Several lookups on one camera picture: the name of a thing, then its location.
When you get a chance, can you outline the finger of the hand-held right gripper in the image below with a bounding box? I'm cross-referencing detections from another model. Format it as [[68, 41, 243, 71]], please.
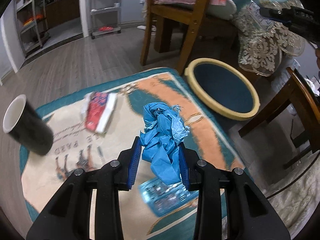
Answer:
[[259, 6, 315, 18], [264, 14, 320, 46]]

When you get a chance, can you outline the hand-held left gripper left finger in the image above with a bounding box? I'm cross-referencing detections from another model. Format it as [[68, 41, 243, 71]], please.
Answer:
[[26, 136, 142, 240]]

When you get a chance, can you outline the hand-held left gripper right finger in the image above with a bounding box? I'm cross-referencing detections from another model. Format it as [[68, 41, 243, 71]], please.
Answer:
[[178, 146, 290, 240]]

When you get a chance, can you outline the white paper label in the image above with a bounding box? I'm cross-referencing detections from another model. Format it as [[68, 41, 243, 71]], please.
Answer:
[[246, 1, 274, 32]]

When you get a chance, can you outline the blue paper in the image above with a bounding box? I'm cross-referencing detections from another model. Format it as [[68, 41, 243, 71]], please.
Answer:
[[139, 102, 191, 186]]

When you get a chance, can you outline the yellow rimmed teal trash bin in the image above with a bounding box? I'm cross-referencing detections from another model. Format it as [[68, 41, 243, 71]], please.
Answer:
[[184, 58, 261, 130]]

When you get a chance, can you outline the clear blue plastic box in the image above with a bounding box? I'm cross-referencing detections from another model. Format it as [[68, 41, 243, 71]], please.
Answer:
[[138, 177, 199, 218]]

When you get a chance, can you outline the teal lace trimmed tablecloth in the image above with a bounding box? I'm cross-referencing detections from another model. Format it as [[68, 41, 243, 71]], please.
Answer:
[[225, 0, 306, 77]]

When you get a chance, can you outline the clear plastic bag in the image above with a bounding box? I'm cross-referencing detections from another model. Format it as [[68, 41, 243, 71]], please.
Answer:
[[271, 58, 301, 93]]

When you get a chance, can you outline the white crumpled tissue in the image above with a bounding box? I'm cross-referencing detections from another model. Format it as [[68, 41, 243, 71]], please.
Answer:
[[303, 76, 320, 93]]

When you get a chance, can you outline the white pillow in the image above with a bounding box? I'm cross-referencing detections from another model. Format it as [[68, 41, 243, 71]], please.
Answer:
[[206, 0, 238, 21]]

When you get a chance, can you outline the red snack packet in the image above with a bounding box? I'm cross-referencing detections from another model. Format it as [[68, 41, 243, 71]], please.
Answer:
[[80, 91, 118, 134]]

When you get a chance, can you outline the dark wooden chair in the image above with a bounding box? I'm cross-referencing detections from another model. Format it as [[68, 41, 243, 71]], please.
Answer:
[[238, 67, 320, 170]]

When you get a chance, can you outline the teal and cream printed rug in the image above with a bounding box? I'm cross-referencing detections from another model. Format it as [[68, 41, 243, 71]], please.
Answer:
[[19, 66, 253, 240]]

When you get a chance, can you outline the light wooden chair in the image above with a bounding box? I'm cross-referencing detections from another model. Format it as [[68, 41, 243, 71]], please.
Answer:
[[140, 0, 226, 77]]

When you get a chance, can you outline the black paper cup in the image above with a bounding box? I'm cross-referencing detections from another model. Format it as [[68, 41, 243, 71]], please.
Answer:
[[2, 94, 54, 156]]

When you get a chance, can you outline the cream fluffy carpet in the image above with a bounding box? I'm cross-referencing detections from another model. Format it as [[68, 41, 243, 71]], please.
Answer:
[[259, 150, 320, 231]]

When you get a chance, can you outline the white rolling cart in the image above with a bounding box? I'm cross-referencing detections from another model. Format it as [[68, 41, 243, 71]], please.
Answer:
[[89, 0, 123, 40]]

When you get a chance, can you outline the metal shelf rack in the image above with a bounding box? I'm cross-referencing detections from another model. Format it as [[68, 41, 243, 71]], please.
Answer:
[[15, 0, 51, 56]]

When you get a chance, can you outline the wooden kitchen cabinet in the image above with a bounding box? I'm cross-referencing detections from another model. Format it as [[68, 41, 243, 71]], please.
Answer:
[[45, 0, 81, 29]]

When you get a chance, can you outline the orange item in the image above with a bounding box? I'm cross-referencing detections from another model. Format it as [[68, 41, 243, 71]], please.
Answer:
[[23, 15, 46, 26]]

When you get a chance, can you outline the black cable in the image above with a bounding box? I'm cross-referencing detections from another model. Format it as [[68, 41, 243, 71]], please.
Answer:
[[265, 152, 314, 199]]

